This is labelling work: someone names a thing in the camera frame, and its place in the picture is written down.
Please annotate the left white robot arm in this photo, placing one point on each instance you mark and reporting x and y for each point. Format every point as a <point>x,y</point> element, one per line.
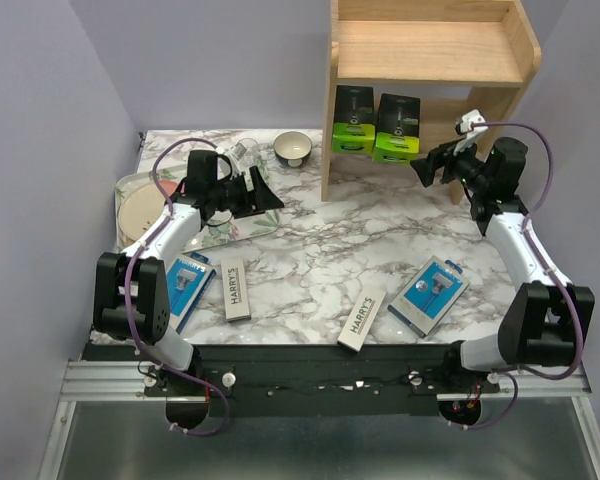
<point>131,293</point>

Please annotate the black green Gillette box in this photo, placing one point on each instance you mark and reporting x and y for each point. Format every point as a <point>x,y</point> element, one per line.
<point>354,120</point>
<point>397,139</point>

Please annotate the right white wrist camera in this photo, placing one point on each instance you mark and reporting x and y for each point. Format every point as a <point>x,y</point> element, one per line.
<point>470,127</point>

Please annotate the dark ceramic bowl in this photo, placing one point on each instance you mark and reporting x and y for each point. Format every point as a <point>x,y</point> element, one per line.
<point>292,149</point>

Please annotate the left blue razor package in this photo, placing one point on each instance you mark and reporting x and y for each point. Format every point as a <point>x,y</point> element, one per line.
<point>188,278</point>

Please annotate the aluminium rail frame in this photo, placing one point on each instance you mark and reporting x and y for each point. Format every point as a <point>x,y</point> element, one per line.
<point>122,381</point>

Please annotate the right blue razor package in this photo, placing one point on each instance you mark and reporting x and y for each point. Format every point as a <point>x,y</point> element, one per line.
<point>429,295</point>

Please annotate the wooden two-tier shelf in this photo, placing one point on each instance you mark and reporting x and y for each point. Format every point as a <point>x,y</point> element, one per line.
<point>454,55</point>

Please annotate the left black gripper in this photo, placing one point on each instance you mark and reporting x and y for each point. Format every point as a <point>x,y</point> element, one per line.
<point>255,201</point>

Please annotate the pink and cream plate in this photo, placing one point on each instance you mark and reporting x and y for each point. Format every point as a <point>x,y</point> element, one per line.
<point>138,212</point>

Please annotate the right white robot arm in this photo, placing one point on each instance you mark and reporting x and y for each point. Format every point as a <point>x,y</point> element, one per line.
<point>544,328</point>

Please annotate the white harry's box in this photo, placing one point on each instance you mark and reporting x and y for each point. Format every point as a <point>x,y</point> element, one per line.
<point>235,293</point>
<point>361,317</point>

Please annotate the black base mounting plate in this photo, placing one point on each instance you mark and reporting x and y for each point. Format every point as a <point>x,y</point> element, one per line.
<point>318,381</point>

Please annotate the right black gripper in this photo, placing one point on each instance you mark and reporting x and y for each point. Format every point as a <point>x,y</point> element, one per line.
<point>439,157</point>

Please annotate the clear plastic cup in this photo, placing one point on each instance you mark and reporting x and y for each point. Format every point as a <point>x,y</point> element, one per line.
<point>247,152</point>

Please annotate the blue razor package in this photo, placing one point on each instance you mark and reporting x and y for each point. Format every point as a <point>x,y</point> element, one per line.
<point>188,278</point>
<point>429,295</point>

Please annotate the leaf-patterned tray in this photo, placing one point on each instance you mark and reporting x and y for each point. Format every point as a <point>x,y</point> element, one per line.
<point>234,230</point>

